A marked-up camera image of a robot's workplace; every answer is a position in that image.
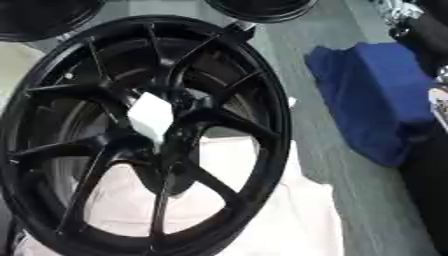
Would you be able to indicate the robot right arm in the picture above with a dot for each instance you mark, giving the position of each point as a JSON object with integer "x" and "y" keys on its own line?
{"x": 429, "y": 40}

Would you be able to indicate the black round wheel rim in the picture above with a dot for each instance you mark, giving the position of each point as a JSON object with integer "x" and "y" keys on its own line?
{"x": 262, "y": 10}
{"x": 41, "y": 16}

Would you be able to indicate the black spoked wheel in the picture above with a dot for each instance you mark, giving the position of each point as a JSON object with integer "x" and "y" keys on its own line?
{"x": 81, "y": 90}

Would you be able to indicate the blue cloth bundle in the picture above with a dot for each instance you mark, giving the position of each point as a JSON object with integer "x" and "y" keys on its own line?
{"x": 373, "y": 100}

